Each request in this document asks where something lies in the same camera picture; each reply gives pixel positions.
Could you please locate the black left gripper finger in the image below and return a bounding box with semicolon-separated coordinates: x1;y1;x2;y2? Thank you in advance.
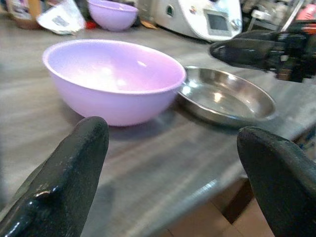
237;126;316;237
0;116;110;237
209;39;287;71
233;30;284;41

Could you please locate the white kitchen machine with display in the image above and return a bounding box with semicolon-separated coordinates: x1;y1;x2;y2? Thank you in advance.
152;0;244;42

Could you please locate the shallow stainless steel plate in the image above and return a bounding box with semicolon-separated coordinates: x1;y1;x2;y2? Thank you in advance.
175;65;277;128

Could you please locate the large lilac plastic bowl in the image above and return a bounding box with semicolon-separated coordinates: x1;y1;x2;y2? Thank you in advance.
42;39;187;127

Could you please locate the small lilac plastic bowl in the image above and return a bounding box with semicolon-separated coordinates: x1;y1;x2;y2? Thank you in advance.
87;0;139;32

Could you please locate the white printed paper bag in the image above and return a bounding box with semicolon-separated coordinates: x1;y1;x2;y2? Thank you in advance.
36;0;86;36

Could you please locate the brown jar with label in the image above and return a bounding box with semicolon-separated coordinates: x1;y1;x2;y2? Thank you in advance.
6;0;43;30

